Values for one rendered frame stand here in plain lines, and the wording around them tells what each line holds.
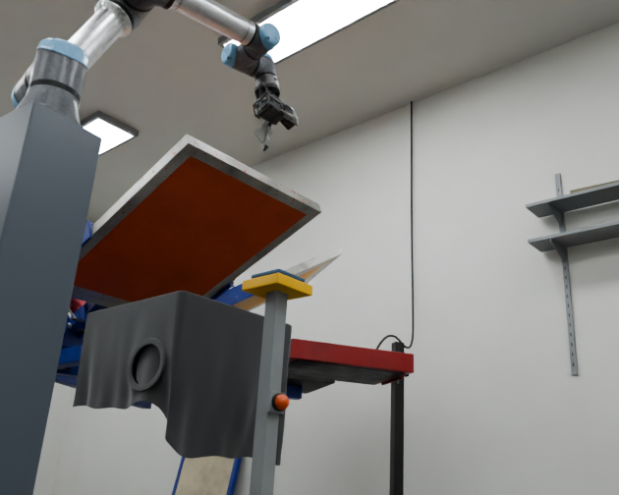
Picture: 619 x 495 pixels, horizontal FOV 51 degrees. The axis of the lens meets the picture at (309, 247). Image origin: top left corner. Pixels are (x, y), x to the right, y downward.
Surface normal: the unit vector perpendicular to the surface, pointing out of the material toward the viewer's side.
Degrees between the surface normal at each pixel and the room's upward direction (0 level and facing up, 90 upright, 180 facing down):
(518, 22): 180
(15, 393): 90
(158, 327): 92
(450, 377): 90
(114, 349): 94
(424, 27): 180
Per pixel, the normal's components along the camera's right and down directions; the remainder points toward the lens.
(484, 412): -0.66, -0.30
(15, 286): 0.82, -0.16
